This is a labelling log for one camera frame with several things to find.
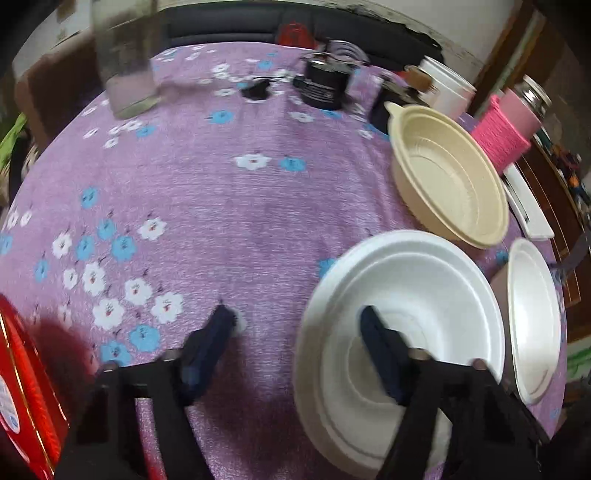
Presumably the bottle in pink knitted sleeve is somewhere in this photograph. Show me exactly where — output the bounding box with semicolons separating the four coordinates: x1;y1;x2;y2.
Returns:
470;76;553;175

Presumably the red box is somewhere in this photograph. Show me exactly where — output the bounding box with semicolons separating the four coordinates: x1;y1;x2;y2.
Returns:
0;293;71;480

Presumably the small black object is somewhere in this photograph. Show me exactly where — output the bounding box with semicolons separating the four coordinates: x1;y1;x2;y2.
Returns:
240;78;274;103

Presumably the red cup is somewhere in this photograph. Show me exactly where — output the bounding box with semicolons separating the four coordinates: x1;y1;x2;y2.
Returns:
278;22;315;48

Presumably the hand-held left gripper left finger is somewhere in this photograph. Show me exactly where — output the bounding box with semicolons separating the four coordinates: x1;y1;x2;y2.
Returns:
58;305;235;480

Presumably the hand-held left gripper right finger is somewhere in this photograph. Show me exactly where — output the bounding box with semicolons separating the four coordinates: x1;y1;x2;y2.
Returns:
359;305;552;480

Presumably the black sofa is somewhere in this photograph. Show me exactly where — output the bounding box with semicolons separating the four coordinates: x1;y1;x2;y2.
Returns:
157;2;446;63

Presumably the large white foam bowl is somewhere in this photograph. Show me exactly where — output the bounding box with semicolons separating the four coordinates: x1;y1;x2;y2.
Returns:
294;230;507;479

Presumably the purple floral tablecloth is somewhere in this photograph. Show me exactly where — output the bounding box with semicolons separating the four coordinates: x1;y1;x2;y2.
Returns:
0;41;570;480

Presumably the white plastic jar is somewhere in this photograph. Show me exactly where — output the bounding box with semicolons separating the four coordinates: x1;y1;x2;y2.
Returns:
417;56;477;117

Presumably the black cylindrical device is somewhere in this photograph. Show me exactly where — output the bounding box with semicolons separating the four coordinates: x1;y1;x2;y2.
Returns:
293;56;353;112

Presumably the clear glass jar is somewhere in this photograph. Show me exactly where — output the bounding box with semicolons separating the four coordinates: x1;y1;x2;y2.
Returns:
91;0;163;120

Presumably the wooden cabinet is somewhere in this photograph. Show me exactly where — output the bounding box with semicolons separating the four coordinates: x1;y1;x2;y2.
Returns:
478;0;591;344

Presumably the beige ribbed plastic bowl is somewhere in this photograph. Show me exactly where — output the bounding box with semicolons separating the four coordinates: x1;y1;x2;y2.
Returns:
385;102;510;250

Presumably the wooden brush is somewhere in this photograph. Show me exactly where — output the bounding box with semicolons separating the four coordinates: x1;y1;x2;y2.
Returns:
404;66;435;94

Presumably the brown chair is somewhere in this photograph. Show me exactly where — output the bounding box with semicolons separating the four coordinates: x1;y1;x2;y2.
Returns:
13;39;109;144

